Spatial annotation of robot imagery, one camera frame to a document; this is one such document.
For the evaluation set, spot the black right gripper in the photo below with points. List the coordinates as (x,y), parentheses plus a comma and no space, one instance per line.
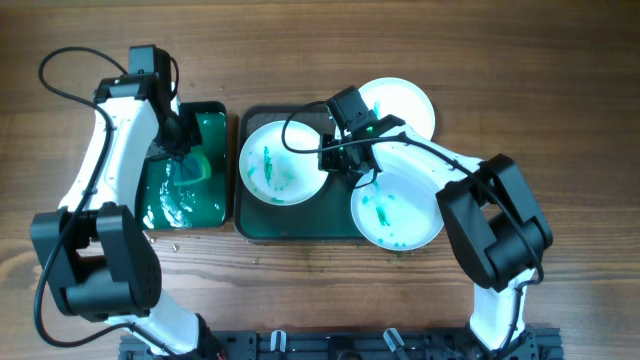
(327,161)

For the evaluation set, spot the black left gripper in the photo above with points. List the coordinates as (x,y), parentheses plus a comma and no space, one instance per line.
(190,136)

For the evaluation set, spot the green yellow sponge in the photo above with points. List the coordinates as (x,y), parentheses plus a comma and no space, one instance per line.
(192,169)

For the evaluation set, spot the white plate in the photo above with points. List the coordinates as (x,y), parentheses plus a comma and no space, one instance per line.
(276,166)
(397,210)
(403,99)

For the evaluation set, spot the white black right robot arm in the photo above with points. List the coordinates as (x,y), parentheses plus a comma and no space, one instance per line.
(496,229)

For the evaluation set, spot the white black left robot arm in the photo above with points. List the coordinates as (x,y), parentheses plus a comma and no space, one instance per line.
(95,258)

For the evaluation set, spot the dark grey serving tray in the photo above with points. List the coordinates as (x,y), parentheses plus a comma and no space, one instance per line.
(326,216)

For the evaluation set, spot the black water tub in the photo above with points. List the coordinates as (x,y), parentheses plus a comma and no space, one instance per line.
(160,205)

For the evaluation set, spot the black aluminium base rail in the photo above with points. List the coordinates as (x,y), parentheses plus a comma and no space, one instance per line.
(442,343)

